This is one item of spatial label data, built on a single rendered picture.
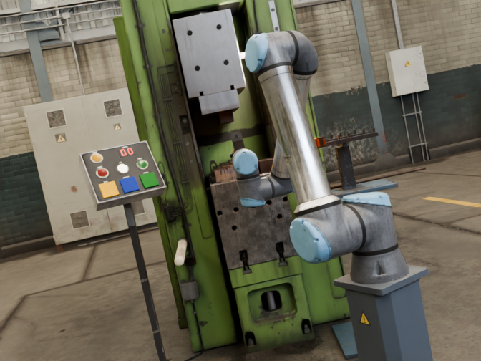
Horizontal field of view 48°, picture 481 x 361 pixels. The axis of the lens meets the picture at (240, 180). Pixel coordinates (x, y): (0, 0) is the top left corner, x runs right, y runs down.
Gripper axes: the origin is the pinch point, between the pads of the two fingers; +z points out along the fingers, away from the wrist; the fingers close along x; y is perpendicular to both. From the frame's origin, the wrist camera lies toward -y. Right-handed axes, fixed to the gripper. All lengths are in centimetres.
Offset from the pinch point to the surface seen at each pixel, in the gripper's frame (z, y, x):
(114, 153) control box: 29, -10, -58
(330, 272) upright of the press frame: 56, 79, 38
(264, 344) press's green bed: 34, 102, -7
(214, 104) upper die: 42.4, -24.2, -5.9
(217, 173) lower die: 41.6, 10.9, -11.5
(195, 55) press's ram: 43, -50, -10
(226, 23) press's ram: 43, -63, 9
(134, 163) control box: 29, -4, -50
